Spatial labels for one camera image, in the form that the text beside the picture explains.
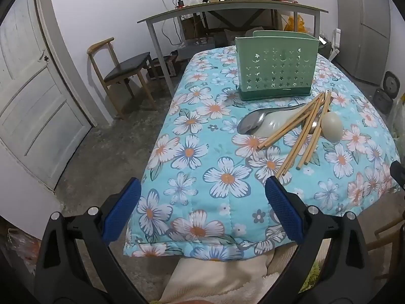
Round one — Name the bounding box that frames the cardboard box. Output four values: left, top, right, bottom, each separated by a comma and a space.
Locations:
182, 14, 206, 39

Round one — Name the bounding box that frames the white ceramic spoon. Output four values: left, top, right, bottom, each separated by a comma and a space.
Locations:
253, 108, 304, 138

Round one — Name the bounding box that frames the wooden chair frame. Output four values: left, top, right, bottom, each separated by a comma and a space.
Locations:
364, 218, 405, 260

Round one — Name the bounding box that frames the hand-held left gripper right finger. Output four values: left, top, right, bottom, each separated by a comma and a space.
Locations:
265, 175, 378, 304

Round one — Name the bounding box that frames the pale green ceramic spoon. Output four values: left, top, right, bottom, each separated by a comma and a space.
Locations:
321, 111, 344, 143

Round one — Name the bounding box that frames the wooden crate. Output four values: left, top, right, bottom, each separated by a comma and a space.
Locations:
147, 54, 179, 80

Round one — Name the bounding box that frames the bamboo chopstick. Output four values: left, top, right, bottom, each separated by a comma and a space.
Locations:
281, 94, 330, 177
262, 95, 327, 151
276, 92, 328, 179
305, 92, 333, 165
257, 92, 325, 150
297, 92, 331, 169

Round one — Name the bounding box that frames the blue floral blanket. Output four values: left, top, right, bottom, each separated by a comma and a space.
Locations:
125, 46, 402, 262

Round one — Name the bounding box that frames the grey long table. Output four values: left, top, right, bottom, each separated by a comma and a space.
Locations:
137, 0, 330, 97

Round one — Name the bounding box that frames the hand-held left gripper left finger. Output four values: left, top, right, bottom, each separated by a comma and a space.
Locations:
34, 177, 149, 304

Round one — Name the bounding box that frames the black rice cooker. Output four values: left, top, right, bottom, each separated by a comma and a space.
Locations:
373, 88, 396, 115

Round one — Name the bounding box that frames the yellow plastic bag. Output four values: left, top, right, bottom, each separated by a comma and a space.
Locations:
283, 14, 307, 35

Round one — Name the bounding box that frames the grey refrigerator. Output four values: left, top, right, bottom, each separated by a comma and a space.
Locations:
335, 0, 393, 86

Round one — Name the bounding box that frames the cream fleece blanket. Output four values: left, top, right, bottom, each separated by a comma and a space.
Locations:
160, 250, 302, 304

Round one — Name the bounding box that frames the white panelled door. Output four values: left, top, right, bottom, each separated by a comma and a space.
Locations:
0, 0, 92, 191

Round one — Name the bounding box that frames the green star-pattern utensil holder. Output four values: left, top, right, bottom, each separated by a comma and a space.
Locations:
235, 30, 319, 101

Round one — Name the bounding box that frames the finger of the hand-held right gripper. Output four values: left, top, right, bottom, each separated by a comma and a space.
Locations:
390, 161, 405, 192

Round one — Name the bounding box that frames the small metal spoon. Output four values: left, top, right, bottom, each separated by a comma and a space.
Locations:
304, 101, 333, 140

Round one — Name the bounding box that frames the wooden chair black seat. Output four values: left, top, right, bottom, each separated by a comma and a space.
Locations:
88, 37, 157, 119

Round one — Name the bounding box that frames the green fleece cloth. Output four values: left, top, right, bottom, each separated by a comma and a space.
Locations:
304, 253, 326, 292

